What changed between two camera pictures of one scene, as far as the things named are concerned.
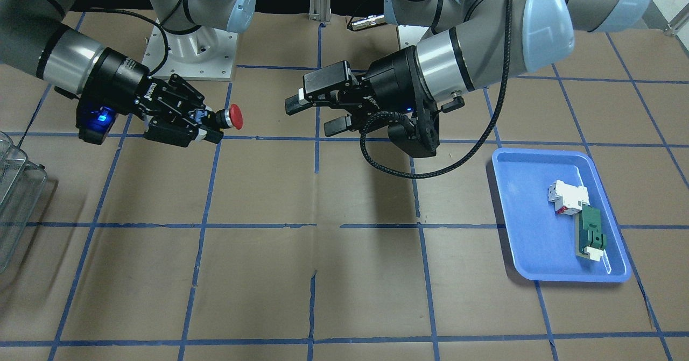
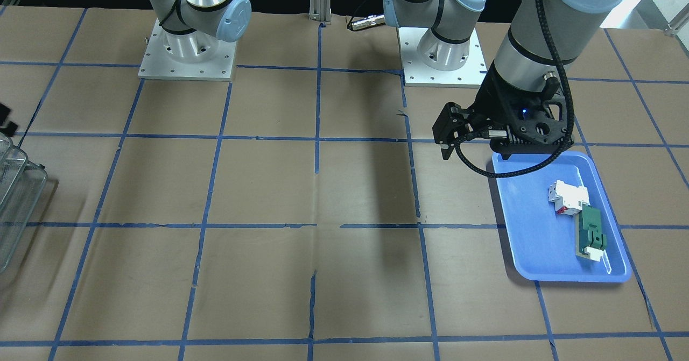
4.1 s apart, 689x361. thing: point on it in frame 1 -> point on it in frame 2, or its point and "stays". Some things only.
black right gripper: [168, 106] -> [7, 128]
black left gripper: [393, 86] -> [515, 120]
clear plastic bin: [22, 186] stays
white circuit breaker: [568, 199] stays
